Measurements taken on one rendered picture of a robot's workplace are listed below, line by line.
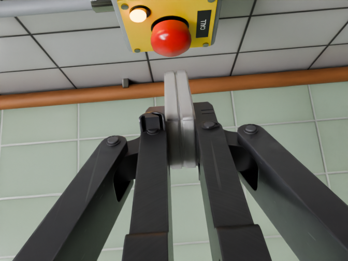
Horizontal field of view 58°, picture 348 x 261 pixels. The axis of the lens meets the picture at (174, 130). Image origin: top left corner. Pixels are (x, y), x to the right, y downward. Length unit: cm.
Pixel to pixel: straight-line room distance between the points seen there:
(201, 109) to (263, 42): 37
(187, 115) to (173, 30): 16
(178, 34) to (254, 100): 35
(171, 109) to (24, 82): 50
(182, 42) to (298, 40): 28
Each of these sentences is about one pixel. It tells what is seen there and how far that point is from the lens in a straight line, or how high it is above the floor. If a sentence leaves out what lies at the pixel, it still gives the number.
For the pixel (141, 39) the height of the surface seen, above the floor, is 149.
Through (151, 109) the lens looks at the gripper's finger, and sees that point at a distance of 18.
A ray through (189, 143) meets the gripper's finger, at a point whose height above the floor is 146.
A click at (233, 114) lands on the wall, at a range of 61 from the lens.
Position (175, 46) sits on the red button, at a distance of 31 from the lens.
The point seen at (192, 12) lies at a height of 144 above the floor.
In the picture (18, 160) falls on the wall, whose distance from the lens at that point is 66.
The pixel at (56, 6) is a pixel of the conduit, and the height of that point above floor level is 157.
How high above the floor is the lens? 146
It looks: 1 degrees up
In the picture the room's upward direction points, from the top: 95 degrees counter-clockwise
